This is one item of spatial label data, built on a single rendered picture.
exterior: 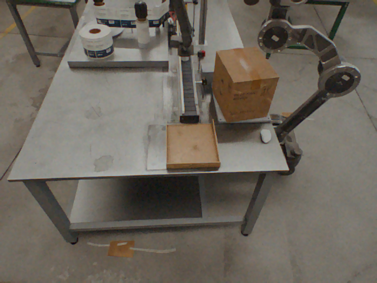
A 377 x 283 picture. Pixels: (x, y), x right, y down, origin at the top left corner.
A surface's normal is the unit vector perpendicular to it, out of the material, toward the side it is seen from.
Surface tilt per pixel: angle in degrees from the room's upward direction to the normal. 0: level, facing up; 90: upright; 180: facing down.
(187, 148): 0
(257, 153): 0
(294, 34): 90
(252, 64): 0
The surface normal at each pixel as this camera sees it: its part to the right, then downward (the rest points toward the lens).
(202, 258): 0.03, -0.68
